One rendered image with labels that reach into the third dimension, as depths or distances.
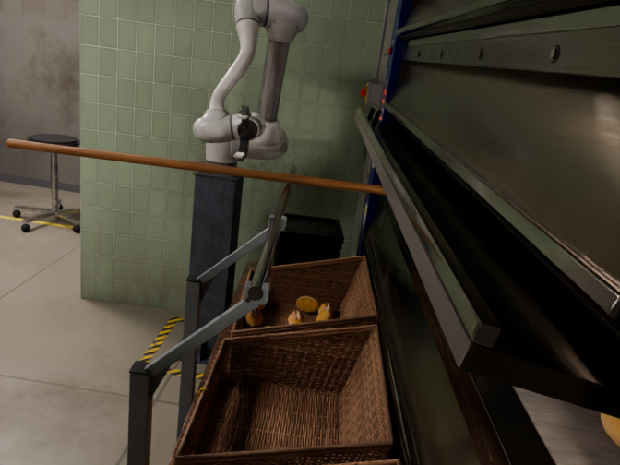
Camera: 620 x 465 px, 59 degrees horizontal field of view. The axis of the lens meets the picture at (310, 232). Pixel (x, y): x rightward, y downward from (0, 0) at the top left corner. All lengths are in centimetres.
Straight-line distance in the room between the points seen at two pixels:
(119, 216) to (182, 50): 102
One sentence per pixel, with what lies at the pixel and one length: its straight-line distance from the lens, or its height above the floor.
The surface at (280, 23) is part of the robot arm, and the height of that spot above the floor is 172.
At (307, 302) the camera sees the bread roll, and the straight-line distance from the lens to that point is 230.
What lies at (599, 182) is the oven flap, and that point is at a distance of 62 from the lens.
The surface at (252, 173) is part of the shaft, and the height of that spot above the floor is 119.
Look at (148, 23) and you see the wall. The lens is 322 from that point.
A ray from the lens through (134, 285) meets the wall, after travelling 356.
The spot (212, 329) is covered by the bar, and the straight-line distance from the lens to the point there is 114.
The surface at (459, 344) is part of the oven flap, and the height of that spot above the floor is 141.
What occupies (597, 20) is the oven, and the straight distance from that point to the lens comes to 69.
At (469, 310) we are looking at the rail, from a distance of 47.
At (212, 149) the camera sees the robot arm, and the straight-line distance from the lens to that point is 270.
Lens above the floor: 162
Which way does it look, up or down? 18 degrees down
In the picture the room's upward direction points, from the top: 8 degrees clockwise
